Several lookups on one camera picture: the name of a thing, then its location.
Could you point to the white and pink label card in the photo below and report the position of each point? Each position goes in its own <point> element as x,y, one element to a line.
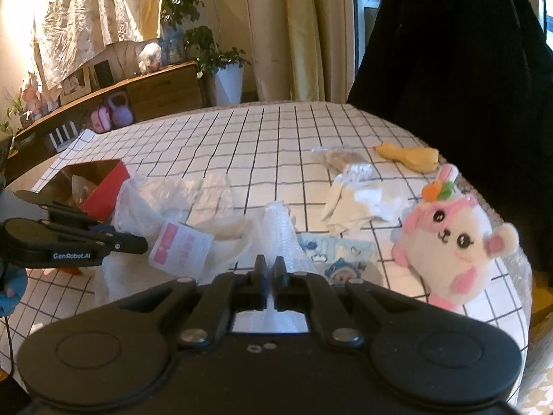
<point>181,248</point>

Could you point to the potted plant in white pot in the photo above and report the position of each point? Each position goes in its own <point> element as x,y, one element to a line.
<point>229,82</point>

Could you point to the purple kettlebell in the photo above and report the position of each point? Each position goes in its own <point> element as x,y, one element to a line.
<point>120,114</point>

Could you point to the cream curtain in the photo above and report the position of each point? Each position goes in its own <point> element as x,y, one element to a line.
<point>302,30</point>

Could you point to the white gauze mesh cloth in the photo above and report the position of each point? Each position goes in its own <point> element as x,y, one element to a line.
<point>173,194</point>

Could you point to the plant in blue vase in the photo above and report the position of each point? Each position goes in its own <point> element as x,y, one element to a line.
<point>175,45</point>

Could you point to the yellow rubber toy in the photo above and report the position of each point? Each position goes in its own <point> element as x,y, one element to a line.
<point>414,156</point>

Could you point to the white cloth in plastic bag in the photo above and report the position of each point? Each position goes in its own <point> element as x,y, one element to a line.
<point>367,203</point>

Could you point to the wooden sideboard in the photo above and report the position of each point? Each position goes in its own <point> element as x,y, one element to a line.
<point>164,88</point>

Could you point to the black grid checked tablecloth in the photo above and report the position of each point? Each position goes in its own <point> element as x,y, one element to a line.
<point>259,142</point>

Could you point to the white photo frame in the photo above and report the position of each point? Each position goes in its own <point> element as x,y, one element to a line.
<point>75,86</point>

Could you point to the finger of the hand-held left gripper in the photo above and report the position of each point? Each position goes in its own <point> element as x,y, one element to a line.
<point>65,244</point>
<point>65,212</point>

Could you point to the pink bunny plush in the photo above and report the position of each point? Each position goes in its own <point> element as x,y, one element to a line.
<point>31,97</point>

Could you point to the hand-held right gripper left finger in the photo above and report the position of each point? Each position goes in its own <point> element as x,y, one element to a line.
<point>260,279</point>

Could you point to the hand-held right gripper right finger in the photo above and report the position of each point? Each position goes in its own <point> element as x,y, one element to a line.
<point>280,279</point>

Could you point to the white slatted rack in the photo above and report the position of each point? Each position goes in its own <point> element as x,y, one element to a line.
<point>64,135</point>

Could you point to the pink and white plush toy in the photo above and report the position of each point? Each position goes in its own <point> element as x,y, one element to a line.
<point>453,242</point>

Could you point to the black picture frame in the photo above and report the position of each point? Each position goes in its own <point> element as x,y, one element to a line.
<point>103,74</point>

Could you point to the hanging patterned sheet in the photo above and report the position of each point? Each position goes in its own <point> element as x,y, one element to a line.
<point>95,13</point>

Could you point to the clear bag of brown sticks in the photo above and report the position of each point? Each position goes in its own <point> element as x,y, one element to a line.
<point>341,158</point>

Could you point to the clear plastic bag with label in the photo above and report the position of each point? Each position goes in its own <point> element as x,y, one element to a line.
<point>129,279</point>

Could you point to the blue cartoon sticker card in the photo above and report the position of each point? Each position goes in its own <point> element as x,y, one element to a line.
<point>345,259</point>

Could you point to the pink toy case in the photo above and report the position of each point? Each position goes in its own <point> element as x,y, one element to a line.
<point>100,120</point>

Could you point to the white and pink doll bouquet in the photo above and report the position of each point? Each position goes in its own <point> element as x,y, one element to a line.
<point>150,57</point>

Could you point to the clear bubble wrap sheet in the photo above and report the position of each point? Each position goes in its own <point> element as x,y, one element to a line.
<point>278,233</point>

